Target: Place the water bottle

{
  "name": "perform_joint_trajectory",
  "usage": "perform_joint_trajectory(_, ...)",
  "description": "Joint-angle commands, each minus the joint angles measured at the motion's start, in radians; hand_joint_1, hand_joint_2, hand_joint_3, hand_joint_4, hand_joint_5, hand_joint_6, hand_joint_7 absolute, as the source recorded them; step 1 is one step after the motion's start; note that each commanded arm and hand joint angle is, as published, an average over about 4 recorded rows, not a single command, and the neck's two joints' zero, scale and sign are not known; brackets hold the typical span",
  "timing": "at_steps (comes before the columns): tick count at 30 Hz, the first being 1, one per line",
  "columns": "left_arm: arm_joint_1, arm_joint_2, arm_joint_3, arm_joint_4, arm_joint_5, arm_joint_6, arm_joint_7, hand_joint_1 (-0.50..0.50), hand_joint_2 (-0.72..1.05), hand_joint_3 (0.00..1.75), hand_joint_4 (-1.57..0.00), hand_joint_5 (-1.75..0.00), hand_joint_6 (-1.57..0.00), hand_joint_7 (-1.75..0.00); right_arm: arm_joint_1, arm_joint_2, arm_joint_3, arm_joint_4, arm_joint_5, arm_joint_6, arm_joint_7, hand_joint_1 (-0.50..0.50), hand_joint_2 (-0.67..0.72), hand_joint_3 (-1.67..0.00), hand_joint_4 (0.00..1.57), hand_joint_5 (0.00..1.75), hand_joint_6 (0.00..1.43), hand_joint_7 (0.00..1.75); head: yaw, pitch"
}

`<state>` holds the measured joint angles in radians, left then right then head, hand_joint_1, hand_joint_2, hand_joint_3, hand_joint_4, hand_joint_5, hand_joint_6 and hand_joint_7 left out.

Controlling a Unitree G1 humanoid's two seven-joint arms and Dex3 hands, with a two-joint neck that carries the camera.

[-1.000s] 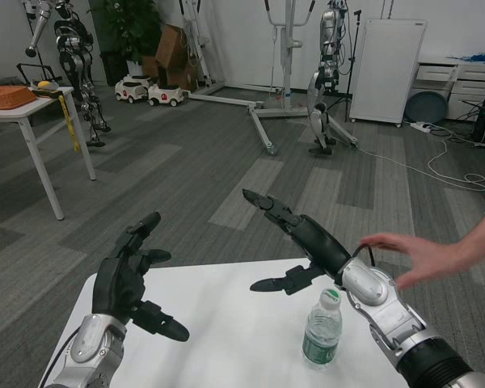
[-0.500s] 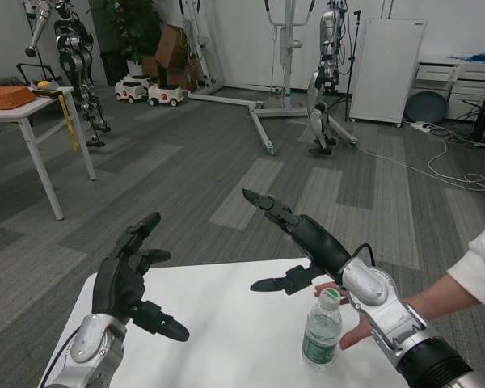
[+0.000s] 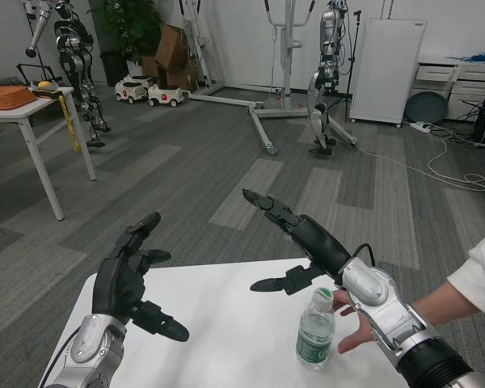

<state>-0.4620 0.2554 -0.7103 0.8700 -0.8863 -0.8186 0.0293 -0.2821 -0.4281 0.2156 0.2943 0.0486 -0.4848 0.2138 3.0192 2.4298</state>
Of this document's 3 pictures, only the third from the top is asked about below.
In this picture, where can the silver black humanoid robot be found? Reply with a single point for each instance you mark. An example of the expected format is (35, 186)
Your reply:
(70, 40)

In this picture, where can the yellow tape measure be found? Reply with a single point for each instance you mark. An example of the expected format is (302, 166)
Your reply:
(70, 125)

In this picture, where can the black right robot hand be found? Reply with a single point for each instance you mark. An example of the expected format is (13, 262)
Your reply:
(321, 246)

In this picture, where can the green potted plant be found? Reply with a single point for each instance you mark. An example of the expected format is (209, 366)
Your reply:
(131, 28)

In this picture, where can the white toy car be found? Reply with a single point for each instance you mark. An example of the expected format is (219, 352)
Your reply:
(165, 97)
(132, 92)

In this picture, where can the yellow fruit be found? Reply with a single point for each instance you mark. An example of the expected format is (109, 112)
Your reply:
(44, 85)

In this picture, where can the orange woven basket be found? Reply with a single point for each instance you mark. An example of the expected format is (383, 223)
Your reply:
(8, 99)

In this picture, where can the white tall cabinet on wheels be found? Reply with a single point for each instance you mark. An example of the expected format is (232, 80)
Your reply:
(386, 70)

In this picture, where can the white side table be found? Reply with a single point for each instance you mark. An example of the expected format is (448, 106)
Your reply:
(32, 145)

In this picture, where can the black trash bin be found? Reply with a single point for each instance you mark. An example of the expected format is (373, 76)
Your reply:
(114, 70)

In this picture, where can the person right forearm white sleeve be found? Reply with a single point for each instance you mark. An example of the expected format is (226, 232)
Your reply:
(481, 279)

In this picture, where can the white small plate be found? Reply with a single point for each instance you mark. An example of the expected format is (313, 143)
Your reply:
(54, 86)

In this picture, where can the clear water bottle green label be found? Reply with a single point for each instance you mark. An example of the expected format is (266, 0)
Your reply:
(315, 335)

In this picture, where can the silver hanging humanoid robot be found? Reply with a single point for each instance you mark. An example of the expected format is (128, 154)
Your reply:
(328, 28)

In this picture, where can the tall brown cardboard box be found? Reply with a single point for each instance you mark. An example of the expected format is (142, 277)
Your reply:
(170, 43)

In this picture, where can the low brown cardboard box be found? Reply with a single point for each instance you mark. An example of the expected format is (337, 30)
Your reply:
(181, 77)

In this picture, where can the person right hand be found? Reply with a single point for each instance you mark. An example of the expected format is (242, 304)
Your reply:
(361, 329)

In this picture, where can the white large drawer unit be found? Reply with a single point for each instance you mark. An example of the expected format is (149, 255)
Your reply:
(471, 87)

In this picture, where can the white wide lift stand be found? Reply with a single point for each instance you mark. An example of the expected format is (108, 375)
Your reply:
(289, 48)

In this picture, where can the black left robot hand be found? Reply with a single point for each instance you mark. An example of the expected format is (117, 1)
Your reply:
(117, 281)

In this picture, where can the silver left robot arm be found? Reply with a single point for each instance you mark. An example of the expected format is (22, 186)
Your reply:
(88, 345)

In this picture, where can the blue round disc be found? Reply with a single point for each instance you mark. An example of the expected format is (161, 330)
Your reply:
(425, 108)

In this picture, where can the white small drawer unit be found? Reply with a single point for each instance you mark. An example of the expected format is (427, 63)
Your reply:
(434, 73)

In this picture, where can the white narrow lift stand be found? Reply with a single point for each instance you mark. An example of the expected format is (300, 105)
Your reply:
(201, 52)

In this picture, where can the black metal frame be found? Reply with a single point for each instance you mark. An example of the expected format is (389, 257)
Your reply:
(24, 69)

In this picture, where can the white power strip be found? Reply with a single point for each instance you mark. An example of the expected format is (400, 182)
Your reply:
(420, 127)

